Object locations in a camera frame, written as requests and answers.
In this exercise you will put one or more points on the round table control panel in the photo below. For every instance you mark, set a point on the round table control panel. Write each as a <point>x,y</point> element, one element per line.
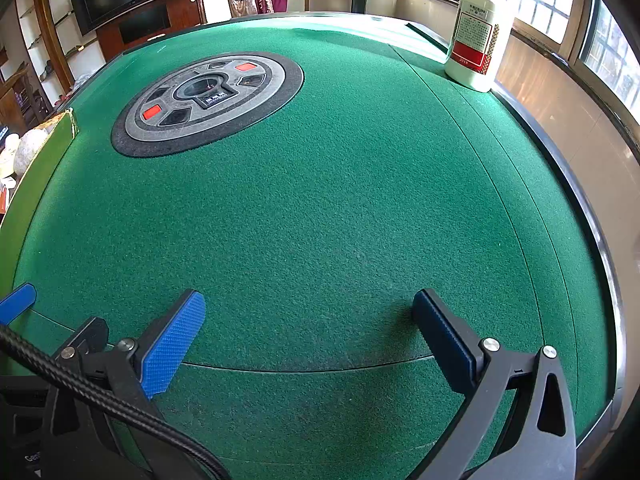
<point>260,80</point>

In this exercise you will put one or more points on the white fluffy ball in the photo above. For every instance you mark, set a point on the white fluffy ball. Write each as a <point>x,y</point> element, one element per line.
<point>30,152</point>

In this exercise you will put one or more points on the white bottle red label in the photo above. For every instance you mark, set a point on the white bottle red label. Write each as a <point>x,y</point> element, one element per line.
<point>475,45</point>

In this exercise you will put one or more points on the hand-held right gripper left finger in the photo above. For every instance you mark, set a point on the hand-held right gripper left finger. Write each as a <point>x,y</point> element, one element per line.
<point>172,345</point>

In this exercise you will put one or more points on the window with metal grille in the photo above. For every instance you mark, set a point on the window with metal grille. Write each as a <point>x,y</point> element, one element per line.
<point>545,0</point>

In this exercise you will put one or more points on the wooden wall shelf unit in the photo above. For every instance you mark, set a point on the wooden wall shelf unit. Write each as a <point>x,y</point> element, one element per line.
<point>50,30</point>

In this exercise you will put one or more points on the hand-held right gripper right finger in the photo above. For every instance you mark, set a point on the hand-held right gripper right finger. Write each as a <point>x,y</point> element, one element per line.
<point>442,340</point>

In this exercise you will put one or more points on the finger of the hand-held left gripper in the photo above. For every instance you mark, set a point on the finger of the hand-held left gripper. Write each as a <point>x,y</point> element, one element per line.
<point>17,301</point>

